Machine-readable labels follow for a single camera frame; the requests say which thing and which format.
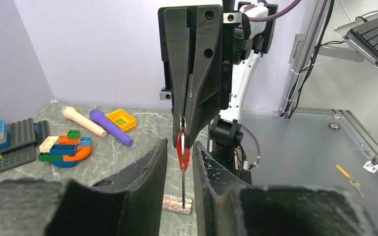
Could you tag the yellow tagged key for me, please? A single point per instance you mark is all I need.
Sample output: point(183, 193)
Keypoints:
point(353, 182)

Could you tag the pink toy microphone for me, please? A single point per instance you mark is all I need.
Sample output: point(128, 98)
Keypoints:
point(72, 114)

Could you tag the black keyboard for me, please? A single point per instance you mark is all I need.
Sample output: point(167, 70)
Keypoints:
point(376, 39)

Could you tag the yellow orange window brick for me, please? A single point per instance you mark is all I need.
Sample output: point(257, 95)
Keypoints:
point(122, 119)

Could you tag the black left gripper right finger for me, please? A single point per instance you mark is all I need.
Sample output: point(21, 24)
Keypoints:
point(227, 206)

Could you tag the orange ring brick assembly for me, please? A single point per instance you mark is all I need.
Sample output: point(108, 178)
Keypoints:
point(65, 151)

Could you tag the purple toy microphone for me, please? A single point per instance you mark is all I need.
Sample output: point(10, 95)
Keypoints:
point(102, 120)

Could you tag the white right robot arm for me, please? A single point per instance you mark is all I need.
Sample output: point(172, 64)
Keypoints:
point(225, 129)

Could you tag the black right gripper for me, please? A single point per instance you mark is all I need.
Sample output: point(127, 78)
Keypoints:
point(199, 48)

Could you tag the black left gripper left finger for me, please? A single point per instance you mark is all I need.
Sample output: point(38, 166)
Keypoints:
point(127, 203)

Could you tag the grey baseplate brick stack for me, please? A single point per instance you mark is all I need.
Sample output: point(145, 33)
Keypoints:
point(18, 141)

